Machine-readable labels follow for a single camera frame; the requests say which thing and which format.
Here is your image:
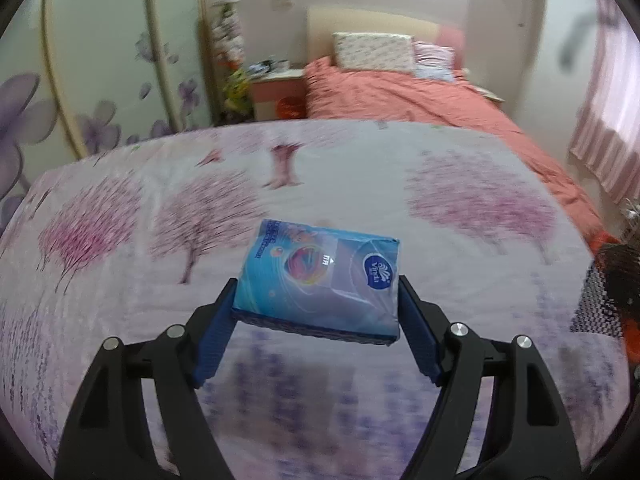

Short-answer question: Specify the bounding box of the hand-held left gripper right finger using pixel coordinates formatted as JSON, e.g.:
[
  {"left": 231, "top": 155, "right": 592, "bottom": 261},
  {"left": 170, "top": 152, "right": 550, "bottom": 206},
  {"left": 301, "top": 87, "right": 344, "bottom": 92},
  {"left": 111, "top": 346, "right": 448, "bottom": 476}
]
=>
[{"left": 399, "top": 276, "right": 583, "bottom": 480}]

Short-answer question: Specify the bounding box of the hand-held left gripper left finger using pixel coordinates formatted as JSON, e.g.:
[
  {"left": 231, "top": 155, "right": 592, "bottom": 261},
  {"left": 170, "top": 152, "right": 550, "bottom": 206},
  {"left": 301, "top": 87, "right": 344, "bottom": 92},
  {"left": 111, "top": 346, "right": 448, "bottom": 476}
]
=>
[{"left": 54, "top": 278, "right": 238, "bottom": 480}]

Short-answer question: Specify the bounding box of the blue tissue packet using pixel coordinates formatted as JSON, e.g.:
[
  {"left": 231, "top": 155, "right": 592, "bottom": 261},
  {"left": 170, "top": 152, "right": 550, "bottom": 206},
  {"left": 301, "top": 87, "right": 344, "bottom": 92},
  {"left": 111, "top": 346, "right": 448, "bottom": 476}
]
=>
[{"left": 231, "top": 218, "right": 402, "bottom": 347}]

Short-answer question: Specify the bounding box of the red plastic basket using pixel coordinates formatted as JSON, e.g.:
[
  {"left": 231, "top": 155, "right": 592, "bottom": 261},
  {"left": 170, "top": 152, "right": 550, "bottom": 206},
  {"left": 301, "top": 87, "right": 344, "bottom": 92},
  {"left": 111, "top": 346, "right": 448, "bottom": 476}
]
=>
[{"left": 570, "top": 232, "right": 640, "bottom": 343}]

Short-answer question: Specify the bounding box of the floral printed tablecloth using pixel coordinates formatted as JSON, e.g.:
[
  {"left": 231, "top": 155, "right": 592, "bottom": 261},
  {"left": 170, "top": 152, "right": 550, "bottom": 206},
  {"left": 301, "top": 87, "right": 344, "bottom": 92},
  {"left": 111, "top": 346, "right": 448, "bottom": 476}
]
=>
[{"left": 0, "top": 119, "right": 631, "bottom": 480}]

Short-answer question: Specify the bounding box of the bed with salmon blanket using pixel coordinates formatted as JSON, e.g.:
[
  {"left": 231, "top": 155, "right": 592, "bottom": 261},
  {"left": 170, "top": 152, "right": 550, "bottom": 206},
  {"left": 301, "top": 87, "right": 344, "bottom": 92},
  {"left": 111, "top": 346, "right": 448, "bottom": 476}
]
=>
[{"left": 303, "top": 56, "right": 608, "bottom": 246}]

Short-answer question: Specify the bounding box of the small red bin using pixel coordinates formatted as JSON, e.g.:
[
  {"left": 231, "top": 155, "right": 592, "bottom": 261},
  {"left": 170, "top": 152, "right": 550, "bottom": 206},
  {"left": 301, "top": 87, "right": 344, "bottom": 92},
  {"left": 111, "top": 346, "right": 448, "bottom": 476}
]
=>
[{"left": 277, "top": 96, "right": 306, "bottom": 120}]

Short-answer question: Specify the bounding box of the pink and white nightstand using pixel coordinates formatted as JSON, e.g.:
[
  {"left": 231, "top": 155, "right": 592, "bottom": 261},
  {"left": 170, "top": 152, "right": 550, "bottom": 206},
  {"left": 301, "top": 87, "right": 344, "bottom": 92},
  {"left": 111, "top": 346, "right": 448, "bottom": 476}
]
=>
[{"left": 249, "top": 67, "right": 307, "bottom": 122}]

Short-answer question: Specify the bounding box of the striped pink pillow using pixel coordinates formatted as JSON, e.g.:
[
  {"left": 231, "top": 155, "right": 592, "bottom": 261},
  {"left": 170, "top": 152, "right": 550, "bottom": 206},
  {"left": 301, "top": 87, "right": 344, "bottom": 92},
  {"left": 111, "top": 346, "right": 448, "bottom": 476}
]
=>
[{"left": 412, "top": 41, "right": 457, "bottom": 81}]

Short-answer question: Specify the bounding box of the tall plush toy tube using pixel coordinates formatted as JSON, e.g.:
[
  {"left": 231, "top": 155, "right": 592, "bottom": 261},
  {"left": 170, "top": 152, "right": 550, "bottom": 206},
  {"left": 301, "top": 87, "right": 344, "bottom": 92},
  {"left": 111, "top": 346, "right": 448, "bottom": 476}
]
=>
[{"left": 210, "top": 0, "right": 251, "bottom": 123}]

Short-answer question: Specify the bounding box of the pink curtain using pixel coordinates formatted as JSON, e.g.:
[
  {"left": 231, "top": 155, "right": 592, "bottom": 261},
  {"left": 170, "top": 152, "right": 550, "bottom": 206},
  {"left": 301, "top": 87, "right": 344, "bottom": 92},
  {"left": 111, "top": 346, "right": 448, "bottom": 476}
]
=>
[{"left": 567, "top": 0, "right": 640, "bottom": 206}]

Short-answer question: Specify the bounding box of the floral white pillow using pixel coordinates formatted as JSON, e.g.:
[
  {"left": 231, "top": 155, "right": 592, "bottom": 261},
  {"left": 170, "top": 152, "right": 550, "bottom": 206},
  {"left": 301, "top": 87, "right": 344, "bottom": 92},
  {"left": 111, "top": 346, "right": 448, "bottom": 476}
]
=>
[{"left": 332, "top": 31, "right": 416, "bottom": 75}]

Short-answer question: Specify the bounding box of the beige and pink headboard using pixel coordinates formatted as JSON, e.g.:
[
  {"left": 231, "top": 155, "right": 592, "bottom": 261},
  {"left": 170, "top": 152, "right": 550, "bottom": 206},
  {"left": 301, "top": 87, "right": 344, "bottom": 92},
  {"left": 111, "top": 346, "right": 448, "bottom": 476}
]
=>
[{"left": 306, "top": 6, "right": 463, "bottom": 71}]

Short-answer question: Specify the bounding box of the floral sliding door wardrobe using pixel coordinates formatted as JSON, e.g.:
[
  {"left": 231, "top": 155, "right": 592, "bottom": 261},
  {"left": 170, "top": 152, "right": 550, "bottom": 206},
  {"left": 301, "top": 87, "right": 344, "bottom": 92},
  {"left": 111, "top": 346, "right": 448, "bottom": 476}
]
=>
[{"left": 0, "top": 0, "right": 213, "bottom": 226}]

